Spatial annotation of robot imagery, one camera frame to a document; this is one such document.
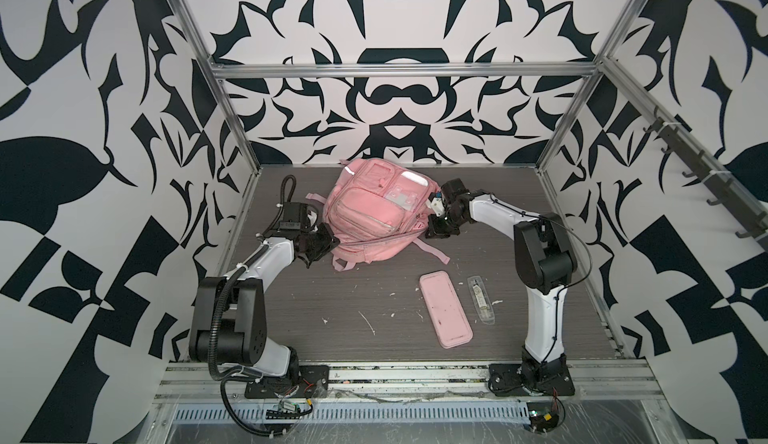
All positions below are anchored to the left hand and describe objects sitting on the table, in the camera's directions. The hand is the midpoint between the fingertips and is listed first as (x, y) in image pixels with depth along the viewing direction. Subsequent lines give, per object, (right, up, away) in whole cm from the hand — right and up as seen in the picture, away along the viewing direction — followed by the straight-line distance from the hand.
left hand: (338, 235), depth 90 cm
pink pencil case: (+30, -20, -7) cm, 37 cm away
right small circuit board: (+51, -40, -19) cm, 68 cm away
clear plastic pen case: (+41, -18, -3) cm, 45 cm away
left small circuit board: (-8, -37, -21) cm, 44 cm away
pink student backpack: (+11, +7, +9) cm, 16 cm away
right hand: (+28, 0, +8) cm, 29 cm away
